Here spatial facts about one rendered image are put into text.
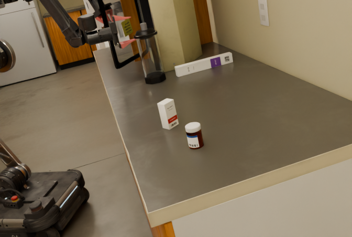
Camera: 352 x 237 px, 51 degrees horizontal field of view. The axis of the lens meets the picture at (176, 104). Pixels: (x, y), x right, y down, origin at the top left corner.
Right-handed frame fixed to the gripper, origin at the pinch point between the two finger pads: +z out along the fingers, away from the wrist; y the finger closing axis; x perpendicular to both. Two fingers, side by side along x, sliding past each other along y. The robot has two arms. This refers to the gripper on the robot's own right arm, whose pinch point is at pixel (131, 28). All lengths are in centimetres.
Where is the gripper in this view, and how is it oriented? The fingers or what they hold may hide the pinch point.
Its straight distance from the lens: 167.4
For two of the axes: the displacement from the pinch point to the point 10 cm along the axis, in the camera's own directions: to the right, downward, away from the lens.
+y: -1.9, -9.2, -3.5
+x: -2.6, -3.0, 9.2
